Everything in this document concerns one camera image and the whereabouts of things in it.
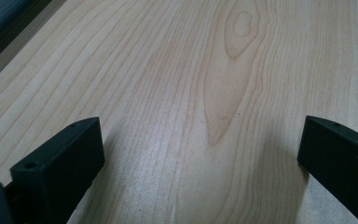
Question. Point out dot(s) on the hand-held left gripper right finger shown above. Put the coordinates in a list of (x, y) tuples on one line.
[(341, 161)]

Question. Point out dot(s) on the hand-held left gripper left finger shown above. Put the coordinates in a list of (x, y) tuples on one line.
[(59, 168)]

